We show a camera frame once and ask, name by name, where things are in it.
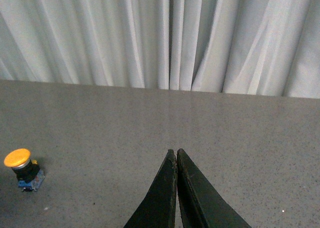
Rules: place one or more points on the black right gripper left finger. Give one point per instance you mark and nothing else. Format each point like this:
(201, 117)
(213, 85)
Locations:
(158, 208)

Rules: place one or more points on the white pleated curtain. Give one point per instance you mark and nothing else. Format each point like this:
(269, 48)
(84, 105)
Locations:
(254, 47)

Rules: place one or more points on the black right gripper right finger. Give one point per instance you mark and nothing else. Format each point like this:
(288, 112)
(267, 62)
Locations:
(201, 206)

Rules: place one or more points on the yellow mushroom push button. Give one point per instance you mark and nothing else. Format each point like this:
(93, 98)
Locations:
(28, 172)

